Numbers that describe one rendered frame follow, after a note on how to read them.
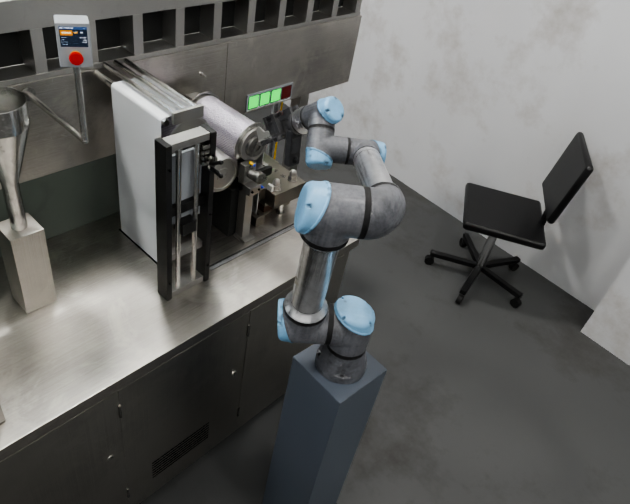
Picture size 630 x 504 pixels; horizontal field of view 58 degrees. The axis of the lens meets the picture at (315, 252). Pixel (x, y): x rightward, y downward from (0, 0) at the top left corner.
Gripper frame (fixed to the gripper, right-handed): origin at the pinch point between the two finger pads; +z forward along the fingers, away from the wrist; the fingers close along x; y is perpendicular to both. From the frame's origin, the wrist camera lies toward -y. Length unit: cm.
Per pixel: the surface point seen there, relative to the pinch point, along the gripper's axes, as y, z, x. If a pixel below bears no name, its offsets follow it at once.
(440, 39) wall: 23, 62, -213
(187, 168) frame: 0.8, -8.2, 34.0
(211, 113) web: 14.9, 14.0, 4.4
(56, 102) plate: 31, 22, 47
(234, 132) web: 6.4, 5.0, 5.1
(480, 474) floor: -164, 2, -50
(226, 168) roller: -3.2, 7.8, 11.1
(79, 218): -2, 50, 45
